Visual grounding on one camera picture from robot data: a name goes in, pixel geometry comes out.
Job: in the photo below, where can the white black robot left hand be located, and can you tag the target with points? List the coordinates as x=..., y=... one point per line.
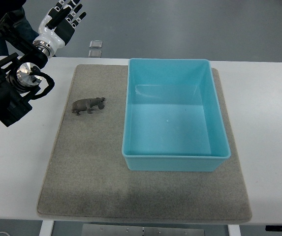
x=58, y=26

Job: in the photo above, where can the silver floor plate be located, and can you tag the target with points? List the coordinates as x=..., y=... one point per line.
x=95, y=53
x=96, y=44

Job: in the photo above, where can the blue plastic box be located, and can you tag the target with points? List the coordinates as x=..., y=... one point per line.
x=173, y=119

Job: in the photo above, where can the grey felt mat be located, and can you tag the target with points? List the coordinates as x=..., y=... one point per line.
x=87, y=177

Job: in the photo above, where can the metal table base plate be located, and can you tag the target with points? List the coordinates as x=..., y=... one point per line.
x=116, y=230

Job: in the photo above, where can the black table control panel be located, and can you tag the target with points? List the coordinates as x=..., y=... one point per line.
x=273, y=228

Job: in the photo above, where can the brown hippo toy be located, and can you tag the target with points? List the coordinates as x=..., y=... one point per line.
x=87, y=105

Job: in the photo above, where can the lower silver floor plate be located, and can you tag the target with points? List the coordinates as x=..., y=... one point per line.
x=95, y=53

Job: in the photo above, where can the upper silver floor plate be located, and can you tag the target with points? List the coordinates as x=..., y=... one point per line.
x=96, y=44

